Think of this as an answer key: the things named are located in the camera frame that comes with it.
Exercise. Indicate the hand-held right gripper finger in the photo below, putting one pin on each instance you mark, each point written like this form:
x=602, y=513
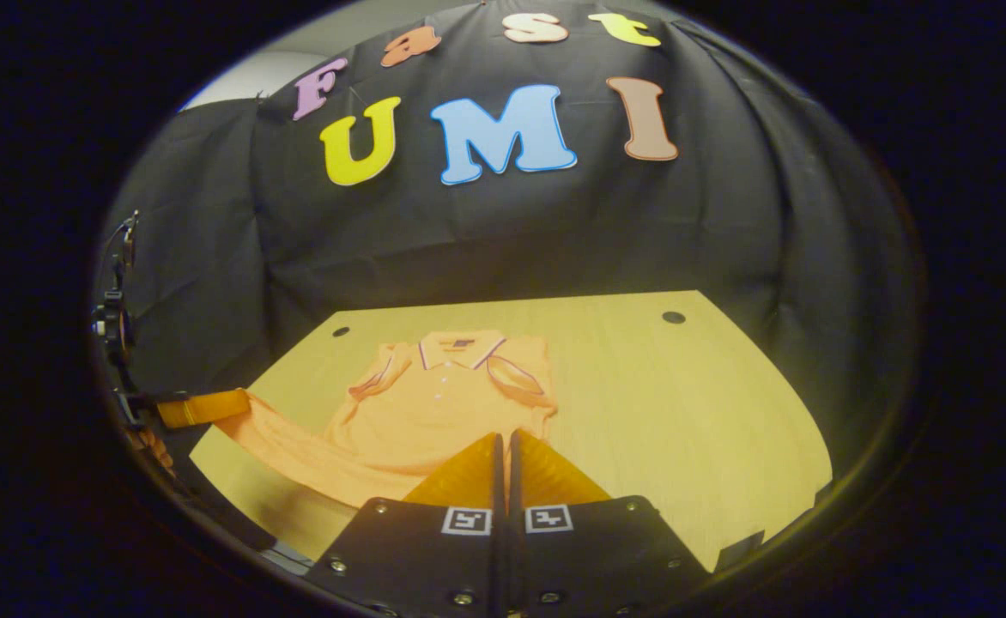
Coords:
x=516, y=558
x=494, y=558

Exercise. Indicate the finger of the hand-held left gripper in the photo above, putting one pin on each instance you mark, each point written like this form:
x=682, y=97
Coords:
x=155, y=408

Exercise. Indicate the orange T-shirt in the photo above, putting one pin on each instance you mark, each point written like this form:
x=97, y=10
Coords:
x=434, y=412

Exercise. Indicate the black backdrop cloth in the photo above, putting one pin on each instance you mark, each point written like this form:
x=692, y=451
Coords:
x=554, y=232

